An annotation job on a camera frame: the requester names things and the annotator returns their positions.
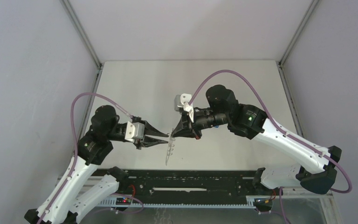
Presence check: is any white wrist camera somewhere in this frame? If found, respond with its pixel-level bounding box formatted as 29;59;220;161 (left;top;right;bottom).
174;93;194;122
124;121;145;143

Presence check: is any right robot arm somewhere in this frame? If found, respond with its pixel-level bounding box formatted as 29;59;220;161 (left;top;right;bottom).
172;84;342;195

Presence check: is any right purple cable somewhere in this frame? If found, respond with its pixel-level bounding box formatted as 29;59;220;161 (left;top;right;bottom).
188;70;353;224

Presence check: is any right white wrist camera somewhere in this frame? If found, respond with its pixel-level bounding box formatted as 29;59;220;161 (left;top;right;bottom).
174;93;194;122

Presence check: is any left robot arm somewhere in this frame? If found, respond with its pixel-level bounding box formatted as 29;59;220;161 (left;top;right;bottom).
24;105;168;224

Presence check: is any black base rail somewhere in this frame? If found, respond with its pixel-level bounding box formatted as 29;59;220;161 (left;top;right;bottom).
83;168;283;206

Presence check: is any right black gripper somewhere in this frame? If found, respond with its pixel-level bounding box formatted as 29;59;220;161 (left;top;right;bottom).
172;108;229;141

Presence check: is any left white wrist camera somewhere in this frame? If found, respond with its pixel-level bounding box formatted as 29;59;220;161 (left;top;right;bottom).
124;121;145;143

